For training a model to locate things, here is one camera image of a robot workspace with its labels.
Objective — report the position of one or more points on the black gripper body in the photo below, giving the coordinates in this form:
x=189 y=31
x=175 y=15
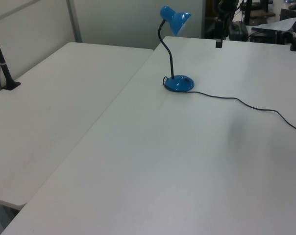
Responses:
x=219 y=30

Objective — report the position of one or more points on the blue gooseneck desk lamp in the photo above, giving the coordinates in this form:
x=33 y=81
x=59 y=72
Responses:
x=178 y=84

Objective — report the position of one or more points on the dark equipment with green parts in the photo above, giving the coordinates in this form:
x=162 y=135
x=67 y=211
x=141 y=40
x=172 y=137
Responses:
x=238 y=31

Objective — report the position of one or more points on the black background monitor stand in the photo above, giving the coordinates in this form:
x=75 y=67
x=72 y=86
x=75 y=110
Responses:
x=248 y=12

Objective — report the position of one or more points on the dark background desk unit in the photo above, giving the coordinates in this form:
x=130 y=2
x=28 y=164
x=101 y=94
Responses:
x=263 y=36

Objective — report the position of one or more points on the white paper sheet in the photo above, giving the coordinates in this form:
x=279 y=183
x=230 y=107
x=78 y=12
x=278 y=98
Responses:
x=282 y=24

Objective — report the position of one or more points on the black office chair back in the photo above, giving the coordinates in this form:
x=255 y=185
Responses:
x=287 y=14

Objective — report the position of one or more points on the black pole with white tie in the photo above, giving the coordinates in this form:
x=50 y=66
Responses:
x=6 y=73

